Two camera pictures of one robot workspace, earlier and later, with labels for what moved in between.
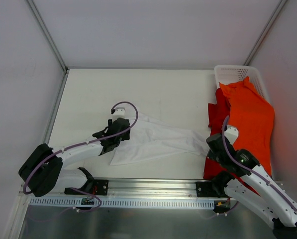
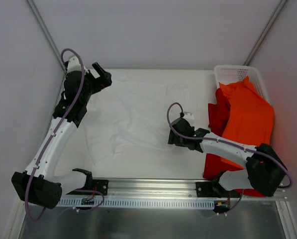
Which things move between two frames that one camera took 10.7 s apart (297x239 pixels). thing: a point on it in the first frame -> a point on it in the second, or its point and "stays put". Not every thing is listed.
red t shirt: [218, 111] stays put
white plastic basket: [228, 73] stays put
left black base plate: [97, 187] stays put
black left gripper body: [122, 125] -> [98, 78]
